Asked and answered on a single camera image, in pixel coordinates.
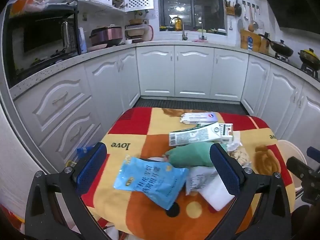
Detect green and white carton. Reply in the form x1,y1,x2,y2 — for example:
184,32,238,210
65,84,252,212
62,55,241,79
169,123,227,147

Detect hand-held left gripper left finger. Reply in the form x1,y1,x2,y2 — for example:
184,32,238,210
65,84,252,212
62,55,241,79
25,142,108,240

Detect dark kitchen window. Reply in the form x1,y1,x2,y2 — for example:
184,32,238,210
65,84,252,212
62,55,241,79
158,0,228,30

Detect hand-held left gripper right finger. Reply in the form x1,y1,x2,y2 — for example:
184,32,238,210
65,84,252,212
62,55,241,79
209,142,292,240

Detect gas stove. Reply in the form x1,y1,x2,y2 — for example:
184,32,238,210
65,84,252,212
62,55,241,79
274,52,320,79

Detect clear plastic snack bag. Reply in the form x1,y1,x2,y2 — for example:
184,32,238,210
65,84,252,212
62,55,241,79
226,130,250,167

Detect steel kitchen faucet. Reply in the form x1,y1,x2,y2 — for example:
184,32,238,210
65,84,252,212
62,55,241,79
170,17,188,41

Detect wooden cutting board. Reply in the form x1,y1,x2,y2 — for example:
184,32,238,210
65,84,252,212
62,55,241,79
240,29,262,52

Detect black countertop oven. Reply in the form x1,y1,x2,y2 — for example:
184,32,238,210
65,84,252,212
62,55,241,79
4,4,82,87

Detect wooden knife block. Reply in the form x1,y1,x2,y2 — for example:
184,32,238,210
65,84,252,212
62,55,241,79
259,32,271,54

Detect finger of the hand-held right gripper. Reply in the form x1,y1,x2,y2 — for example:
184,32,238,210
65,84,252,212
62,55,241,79
307,146,320,159
286,156,316,180

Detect yellow cooking pot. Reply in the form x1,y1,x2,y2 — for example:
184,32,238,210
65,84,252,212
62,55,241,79
298,48,320,65

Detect orange plastic bag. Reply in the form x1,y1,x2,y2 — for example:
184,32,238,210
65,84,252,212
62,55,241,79
10,0,48,12

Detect flat white cardboard box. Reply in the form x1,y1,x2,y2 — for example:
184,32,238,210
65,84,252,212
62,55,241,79
180,112,218,125

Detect printed checkered blanket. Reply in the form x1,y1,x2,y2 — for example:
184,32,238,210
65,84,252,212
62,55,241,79
80,107,295,237

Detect green fluffy cloth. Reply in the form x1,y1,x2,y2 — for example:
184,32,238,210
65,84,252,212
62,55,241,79
164,142,217,167

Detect black range hood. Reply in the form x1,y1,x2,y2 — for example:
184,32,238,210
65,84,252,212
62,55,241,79
257,0,320,35

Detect blue snack packet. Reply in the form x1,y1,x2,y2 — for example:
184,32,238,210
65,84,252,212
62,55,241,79
114,156,190,210

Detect wooden wall knife holder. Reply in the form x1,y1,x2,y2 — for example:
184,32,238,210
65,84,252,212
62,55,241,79
225,0,235,16

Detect red floor item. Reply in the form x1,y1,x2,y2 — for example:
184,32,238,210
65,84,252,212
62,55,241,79
0,204,27,232

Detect dish rack with pots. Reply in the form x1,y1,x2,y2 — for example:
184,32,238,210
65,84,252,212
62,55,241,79
124,17,147,43

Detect white paper receipt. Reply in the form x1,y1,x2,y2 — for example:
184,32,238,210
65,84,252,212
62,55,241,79
185,166,218,196

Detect small steel tap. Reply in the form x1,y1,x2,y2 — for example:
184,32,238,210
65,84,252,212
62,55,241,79
198,22,208,41

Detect black wok with lid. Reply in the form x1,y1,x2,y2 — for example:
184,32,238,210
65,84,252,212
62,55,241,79
270,39,294,57

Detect cream plastic bucket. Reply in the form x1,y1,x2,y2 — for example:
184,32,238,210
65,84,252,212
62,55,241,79
277,139,308,198

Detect white base cabinets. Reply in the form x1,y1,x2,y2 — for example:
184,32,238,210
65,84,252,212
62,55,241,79
10,44,320,175

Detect floral white milk carton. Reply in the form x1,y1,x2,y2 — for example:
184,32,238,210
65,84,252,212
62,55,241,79
219,123,234,143

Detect white and blue box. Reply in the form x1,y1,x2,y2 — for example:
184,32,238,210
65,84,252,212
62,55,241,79
77,27,88,54

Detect hanging wooden spatula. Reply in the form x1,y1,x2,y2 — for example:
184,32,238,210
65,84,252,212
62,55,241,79
248,6,254,32

